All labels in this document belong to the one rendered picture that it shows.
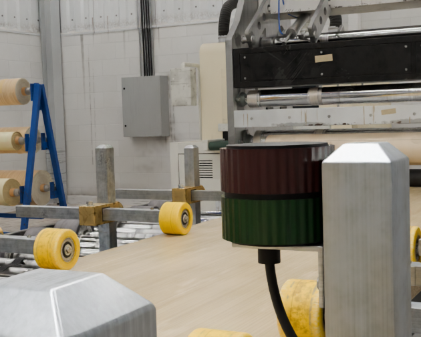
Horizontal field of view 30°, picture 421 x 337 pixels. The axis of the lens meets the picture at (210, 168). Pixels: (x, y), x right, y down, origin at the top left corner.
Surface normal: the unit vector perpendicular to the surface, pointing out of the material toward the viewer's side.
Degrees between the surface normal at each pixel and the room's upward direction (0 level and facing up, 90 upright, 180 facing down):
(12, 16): 90
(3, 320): 45
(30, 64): 90
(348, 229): 90
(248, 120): 90
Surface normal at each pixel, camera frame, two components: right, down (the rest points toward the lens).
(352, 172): -0.45, 0.07
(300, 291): -0.33, -0.70
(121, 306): 0.61, -0.70
